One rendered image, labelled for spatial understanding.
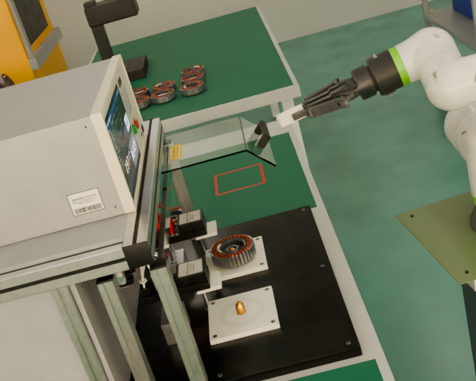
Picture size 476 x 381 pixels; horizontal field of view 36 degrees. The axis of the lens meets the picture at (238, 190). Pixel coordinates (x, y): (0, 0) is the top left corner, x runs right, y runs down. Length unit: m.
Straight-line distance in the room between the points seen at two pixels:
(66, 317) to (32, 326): 0.07
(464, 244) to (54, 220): 0.91
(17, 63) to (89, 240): 3.79
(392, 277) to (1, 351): 1.91
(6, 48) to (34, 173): 3.71
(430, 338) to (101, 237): 1.59
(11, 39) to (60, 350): 3.79
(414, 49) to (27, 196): 0.88
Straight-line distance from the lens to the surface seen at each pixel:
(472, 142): 1.67
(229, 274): 1.76
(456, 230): 1.80
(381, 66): 1.69
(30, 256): 1.39
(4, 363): 1.46
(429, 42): 1.68
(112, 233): 1.35
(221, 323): 1.60
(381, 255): 3.17
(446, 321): 2.75
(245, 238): 1.81
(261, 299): 1.63
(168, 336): 1.60
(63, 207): 1.41
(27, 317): 1.39
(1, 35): 5.07
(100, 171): 1.37
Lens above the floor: 1.67
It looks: 24 degrees down
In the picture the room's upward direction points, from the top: 16 degrees counter-clockwise
